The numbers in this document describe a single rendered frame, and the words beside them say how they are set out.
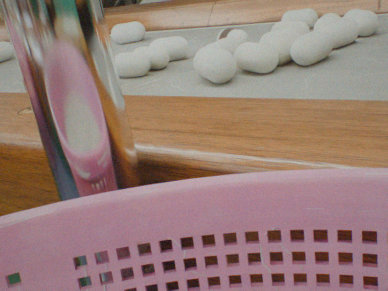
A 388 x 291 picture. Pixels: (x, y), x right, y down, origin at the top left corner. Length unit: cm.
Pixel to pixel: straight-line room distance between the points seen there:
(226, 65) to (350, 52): 9
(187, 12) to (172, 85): 27
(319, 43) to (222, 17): 24
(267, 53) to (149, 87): 8
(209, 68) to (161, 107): 11
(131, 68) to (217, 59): 9
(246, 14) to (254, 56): 23
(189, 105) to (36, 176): 6
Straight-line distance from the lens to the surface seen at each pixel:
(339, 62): 31
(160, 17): 58
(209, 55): 28
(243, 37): 36
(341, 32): 34
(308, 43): 30
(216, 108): 16
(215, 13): 54
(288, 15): 43
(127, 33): 51
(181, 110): 17
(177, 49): 37
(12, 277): 19
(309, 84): 27
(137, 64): 34
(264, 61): 29
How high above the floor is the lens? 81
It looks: 22 degrees down
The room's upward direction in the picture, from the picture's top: 10 degrees counter-clockwise
